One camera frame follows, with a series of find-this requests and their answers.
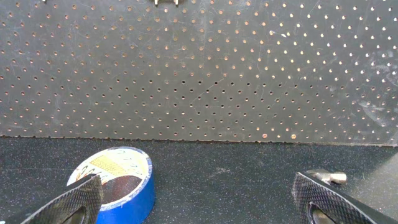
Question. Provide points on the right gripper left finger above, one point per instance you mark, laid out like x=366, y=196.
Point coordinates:
x=77, y=202

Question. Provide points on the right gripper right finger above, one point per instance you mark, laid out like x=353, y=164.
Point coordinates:
x=326, y=202

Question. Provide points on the roll of blue tape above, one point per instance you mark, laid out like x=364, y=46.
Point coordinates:
x=133, y=205

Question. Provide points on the black pegboard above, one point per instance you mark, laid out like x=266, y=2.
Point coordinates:
x=199, y=62

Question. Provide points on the hammer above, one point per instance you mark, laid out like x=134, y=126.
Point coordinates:
x=329, y=177

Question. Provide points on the metal hook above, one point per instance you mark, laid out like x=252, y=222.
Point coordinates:
x=166, y=2

